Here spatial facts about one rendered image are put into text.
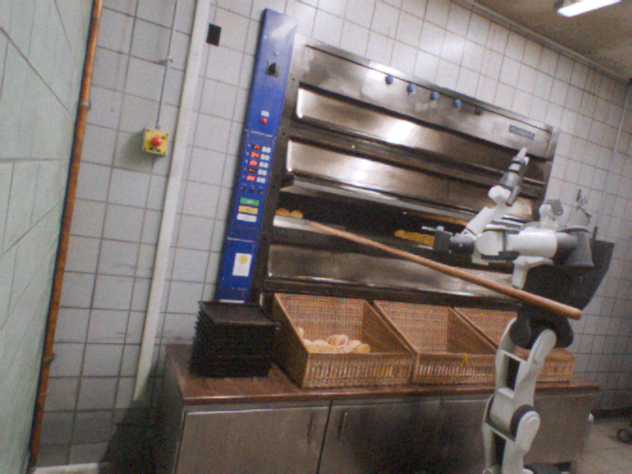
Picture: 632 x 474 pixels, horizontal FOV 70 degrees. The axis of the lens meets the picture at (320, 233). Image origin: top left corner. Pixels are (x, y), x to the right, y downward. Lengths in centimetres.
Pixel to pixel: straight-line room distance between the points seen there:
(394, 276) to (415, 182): 55
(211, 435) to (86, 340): 72
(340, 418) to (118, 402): 101
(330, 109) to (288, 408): 141
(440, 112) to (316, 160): 83
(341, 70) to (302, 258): 97
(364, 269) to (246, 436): 109
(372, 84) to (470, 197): 93
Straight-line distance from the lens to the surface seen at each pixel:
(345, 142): 236
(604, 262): 201
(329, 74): 236
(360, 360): 203
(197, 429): 182
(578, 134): 359
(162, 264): 212
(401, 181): 255
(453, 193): 279
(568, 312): 135
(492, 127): 300
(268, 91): 218
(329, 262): 239
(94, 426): 239
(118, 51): 212
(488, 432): 219
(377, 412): 213
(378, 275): 255
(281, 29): 225
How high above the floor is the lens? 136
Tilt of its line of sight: 4 degrees down
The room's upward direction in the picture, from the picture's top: 11 degrees clockwise
